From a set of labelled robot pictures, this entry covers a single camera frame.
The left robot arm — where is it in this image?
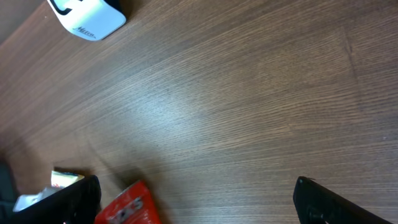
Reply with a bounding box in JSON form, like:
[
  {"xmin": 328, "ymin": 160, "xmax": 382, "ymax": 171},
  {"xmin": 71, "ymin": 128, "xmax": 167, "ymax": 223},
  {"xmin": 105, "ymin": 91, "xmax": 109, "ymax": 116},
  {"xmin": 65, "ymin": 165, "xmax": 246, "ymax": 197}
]
[{"xmin": 1, "ymin": 162, "xmax": 18, "ymax": 220}]

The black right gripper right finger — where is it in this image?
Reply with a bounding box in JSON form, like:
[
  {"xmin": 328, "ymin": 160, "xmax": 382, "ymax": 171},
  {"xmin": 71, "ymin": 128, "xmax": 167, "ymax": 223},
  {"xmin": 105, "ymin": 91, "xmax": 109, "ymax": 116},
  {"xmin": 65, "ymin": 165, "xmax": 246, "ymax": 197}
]
[{"xmin": 293, "ymin": 176, "xmax": 391, "ymax": 224}]

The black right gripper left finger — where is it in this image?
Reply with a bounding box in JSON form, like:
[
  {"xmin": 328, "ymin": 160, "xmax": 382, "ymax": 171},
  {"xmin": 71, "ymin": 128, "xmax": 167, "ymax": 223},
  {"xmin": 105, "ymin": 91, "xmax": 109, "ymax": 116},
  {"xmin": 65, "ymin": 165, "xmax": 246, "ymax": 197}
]
[{"xmin": 1, "ymin": 175, "xmax": 101, "ymax": 224}]

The red snack bag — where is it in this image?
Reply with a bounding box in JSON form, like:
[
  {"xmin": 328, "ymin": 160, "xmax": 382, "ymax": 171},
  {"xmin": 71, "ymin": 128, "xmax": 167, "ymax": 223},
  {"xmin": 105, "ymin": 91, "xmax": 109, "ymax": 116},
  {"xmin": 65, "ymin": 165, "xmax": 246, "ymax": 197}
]
[{"xmin": 94, "ymin": 180, "xmax": 161, "ymax": 224}]

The white barcode scanner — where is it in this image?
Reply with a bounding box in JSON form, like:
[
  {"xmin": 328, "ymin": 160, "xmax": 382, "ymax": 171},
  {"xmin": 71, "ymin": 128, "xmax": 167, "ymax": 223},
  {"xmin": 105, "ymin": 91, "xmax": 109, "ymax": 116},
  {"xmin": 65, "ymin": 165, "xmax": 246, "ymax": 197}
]
[{"xmin": 47, "ymin": 0, "xmax": 126, "ymax": 41}]

